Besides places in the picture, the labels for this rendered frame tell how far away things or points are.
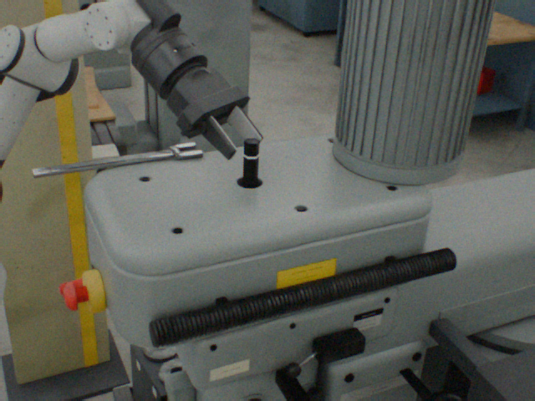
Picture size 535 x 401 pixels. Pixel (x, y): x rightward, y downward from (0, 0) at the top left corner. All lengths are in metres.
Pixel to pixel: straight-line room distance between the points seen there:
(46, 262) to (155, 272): 2.21
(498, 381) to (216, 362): 0.37
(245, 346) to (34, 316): 2.26
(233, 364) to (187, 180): 0.27
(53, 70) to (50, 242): 1.81
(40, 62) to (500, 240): 0.81
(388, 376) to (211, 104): 0.54
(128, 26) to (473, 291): 0.69
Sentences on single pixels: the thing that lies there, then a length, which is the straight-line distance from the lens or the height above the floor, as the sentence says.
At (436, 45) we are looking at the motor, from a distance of 0.92.
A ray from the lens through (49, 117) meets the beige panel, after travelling 2.72.
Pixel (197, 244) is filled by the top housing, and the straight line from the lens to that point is 0.84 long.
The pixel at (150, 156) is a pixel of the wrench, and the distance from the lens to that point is 1.02.
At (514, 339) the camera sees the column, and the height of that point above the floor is 1.56.
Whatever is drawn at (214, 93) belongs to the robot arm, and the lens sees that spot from 0.96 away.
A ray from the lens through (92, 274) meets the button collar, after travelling 0.96.
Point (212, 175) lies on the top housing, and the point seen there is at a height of 1.89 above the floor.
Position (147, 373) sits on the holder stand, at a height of 1.17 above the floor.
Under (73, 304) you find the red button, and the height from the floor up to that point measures 1.76.
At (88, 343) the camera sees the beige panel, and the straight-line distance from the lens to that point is 3.33.
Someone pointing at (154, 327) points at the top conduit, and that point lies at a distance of 0.84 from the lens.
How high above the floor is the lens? 2.35
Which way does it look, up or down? 29 degrees down
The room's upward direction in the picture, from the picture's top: 3 degrees clockwise
